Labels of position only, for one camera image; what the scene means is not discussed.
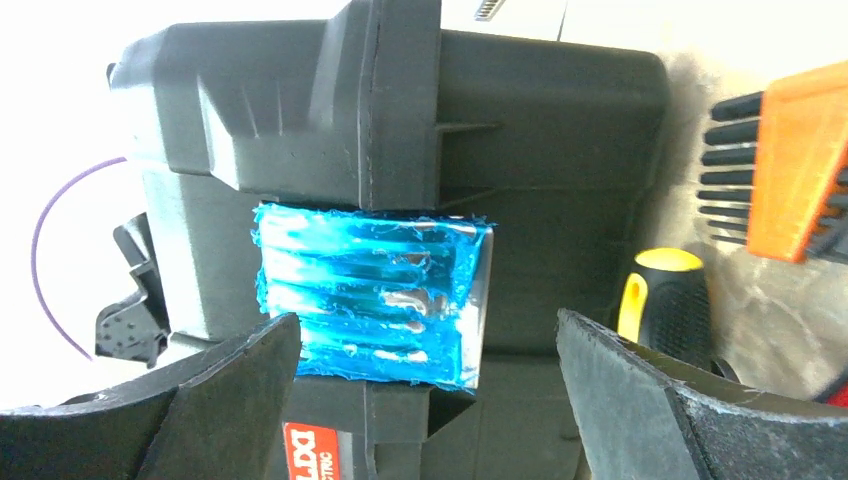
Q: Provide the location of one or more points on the yellow black screwdriver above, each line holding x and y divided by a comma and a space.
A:
665, 306

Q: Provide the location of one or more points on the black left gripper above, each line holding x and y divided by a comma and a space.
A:
135, 328

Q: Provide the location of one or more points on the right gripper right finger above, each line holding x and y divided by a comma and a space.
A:
644, 415

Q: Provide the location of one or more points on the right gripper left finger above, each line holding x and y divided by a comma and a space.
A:
216, 414

